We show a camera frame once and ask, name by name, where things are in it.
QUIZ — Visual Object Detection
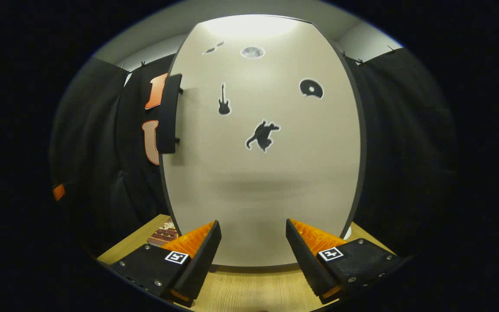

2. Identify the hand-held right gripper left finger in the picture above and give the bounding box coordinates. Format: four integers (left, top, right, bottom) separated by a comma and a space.
110, 220, 223, 307

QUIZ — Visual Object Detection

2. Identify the dark grey cabinet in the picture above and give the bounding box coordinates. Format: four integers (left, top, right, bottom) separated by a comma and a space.
159, 14, 368, 269

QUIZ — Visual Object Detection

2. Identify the black cabinet door handle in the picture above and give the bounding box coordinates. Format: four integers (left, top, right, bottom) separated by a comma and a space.
156, 74, 184, 154

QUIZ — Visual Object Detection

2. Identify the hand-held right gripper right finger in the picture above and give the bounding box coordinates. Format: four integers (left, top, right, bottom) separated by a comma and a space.
285, 219, 406, 305

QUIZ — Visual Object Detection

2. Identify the brown cover book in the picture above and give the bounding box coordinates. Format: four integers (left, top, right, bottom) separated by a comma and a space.
147, 218, 180, 247

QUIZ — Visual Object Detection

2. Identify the beige cabinet door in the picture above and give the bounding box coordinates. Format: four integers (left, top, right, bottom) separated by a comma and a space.
162, 14, 363, 267

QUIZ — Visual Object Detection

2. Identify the black backdrop cloth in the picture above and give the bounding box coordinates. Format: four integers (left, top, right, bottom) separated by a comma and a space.
49, 47, 458, 260

